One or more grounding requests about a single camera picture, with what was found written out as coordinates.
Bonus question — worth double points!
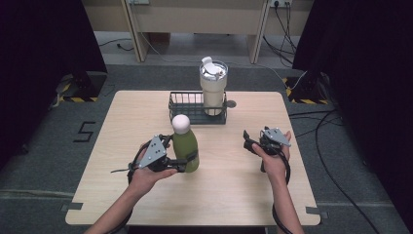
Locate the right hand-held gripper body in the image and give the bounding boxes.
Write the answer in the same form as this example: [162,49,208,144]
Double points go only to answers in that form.
[258,126,292,156]

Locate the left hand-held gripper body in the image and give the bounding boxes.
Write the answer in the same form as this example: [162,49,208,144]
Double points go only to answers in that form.
[137,134,179,174]

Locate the green bottle with white cap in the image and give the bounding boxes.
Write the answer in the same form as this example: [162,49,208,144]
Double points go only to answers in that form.
[170,113,201,174]

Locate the dark wire basket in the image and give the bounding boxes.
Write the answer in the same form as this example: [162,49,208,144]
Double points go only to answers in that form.
[168,91,229,126]

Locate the cream tumbler with lid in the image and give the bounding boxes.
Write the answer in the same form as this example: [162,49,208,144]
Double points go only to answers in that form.
[199,56,229,117]

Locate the person's left hand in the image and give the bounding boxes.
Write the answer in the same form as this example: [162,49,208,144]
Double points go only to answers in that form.
[127,142,179,197]

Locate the person's right hand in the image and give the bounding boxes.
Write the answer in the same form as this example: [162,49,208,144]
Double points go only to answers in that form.
[251,131,292,188]

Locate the stand base with striped tape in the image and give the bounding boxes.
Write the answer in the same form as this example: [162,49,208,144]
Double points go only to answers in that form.
[282,71,329,105]
[56,71,108,103]

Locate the grey tape strip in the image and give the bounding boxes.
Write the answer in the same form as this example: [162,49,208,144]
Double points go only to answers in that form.
[59,202,85,213]
[305,206,329,219]

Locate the black curtain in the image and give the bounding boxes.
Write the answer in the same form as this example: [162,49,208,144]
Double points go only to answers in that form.
[0,0,109,167]
[291,0,413,225]

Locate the beige wooden desk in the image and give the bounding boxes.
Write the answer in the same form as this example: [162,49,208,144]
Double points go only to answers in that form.
[82,0,315,64]

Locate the left hand-held gripper cable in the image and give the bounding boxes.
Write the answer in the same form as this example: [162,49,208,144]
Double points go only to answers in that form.
[106,161,136,234]

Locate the hand-held gripper cable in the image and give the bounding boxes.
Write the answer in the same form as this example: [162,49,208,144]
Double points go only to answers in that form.
[272,151,293,234]
[106,161,136,234]

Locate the right hand-held gripper cable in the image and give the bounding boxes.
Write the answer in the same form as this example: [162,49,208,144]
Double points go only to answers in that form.
[272,151,293,234]

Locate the long black floor cables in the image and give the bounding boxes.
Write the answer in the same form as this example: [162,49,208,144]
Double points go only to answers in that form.
[287,108,382,234]

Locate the black hanging cable bundle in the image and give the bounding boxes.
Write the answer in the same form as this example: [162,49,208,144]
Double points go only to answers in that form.
[262,3,298,68]

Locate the short black floor cable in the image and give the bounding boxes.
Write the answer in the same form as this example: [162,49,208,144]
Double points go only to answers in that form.
[97,37,135,53]

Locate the white wall socket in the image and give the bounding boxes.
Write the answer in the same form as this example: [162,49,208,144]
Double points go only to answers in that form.
[269,0,293,9]

